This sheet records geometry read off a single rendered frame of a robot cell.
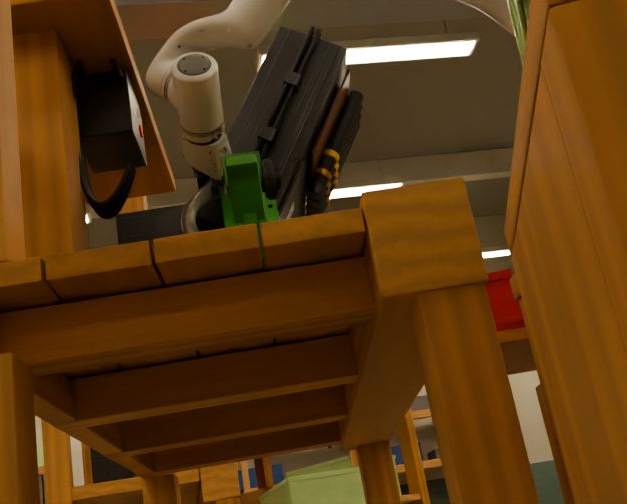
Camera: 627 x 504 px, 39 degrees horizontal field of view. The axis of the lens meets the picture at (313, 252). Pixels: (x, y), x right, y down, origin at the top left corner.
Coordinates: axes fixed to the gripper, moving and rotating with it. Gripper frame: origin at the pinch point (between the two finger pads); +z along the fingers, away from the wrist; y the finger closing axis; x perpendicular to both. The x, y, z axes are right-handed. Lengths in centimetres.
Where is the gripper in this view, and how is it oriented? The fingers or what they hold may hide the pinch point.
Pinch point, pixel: (210, 185)
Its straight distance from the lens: 184.5
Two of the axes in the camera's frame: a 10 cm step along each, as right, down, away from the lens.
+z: 0.1, 6.3, 7.7
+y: -8.0, -4.6, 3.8
